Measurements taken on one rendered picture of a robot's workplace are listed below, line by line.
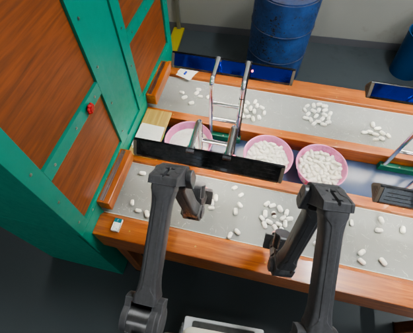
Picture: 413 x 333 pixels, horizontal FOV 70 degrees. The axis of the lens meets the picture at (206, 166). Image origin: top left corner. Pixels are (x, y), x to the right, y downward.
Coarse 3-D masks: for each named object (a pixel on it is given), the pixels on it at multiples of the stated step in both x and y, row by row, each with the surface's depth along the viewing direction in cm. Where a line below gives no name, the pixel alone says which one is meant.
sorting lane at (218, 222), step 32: (128, 192) 150; (224, 192) 150; (256, 192) 150; (192, 224) 141; (224, 224) 141; (256, 224) 141; (288, 224) 141; (384, 224) 141; (352, 256) 133; (384, 256) 133
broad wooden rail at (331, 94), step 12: (228, 84) 188; (240, 84) 186; (252, 84) 186; (264, 84) 186; (276, 84) 186; (300, 84) 186; (312, 84) 186; (300, 96) 183; (312, 96) 181; (324, 96) 180; (336, 96) 180; (348, 96) 180; (360, 96) 180; (372, 108) 178; (384, 108) 176; (396, 108) 175; (408, 108) 175
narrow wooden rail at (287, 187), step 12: (192, 168) 154; (228, 180) 152; (240, 180) 150; (252, 180) 150; (264, 180) 150; (288, 192) 149; (360, 204) 144; (372, 204) 144; (384, 204) 144; (408, 216) 142
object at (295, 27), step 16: (256, 0) 240; (272, 0) 226; (288, 0) 226; (304, 0) 226; (320, 0) 228; (256, 16) 247; (272, 16) 233; (288, 16) 229; (304, 16) 230; (256, 32) 256; (272, 32) 244; (288, 32) 241; (304, 32) 245; (256, 48) 266; (272, 48) 256; (288, 48) 254; (304, 48) 264; (272, 64) 268; (288, 64) 268
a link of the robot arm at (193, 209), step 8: (192, 176) 83; (192, 184) 84; (184, 192) 89; (192, 192) 100; (176, 200) 98; (184, 200) 96; (192, 200) 102; (184, 208) 104; (192, 208) 105; (200, 208) 115; (184, 216) 114; (192, 216) 112
